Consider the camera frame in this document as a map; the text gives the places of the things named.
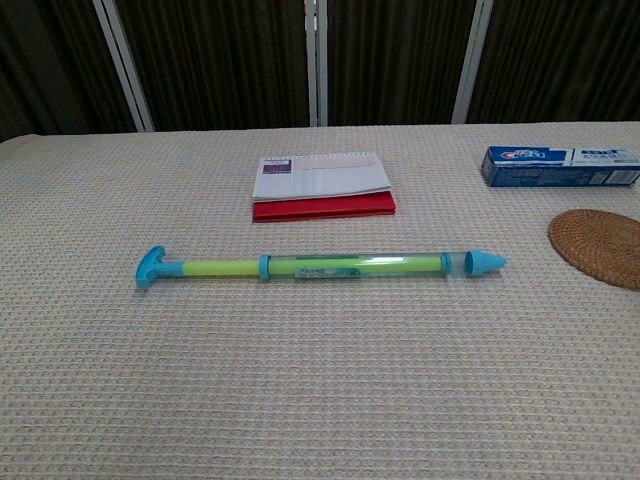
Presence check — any green and blue water squirter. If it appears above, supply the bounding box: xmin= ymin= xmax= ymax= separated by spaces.
xmin=134 ymin=244 xmax=510 ymax=291

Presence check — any red folder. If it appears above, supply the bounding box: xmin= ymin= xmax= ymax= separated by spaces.
xmin=251 ymin=190 xmax=398 ymax=224

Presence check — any white spiral desk calendar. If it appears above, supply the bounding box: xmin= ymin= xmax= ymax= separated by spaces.
xmin=251 ymin=151 xmax=392 ymax=202

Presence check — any beige woven tablecloth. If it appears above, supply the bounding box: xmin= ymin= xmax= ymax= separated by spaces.
xmin=0 ymin=120 xmax=640 ymax=480

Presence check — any dark brown curtain panel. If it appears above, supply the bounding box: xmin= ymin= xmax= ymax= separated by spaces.
xmin=466 ymin=0 xmax=640 ymax=125
xmin=0 ymin=0 xmax=140 ymax=144
xmin=114 ymin=0 xmax=312 ymax=132
xmin=325 ymin=0 xmax=477 ymax=127

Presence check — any blue toothpaste box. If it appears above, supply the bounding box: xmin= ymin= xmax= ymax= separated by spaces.
xmin=481 ymin=145 xmax=640 ymax=188

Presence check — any round woven rattan coaster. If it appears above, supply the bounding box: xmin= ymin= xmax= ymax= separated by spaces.
xmin=548 ymin=208 xmax=640 ymax=293

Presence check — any white screen frame post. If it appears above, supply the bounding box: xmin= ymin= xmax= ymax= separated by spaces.
xmin=91 ymin=0 xmax=156 ymax=133
xmin=303 ymin=0 xmax=329 ymax=128
xmin=450 ymin=0 xmax=495 ymax=125

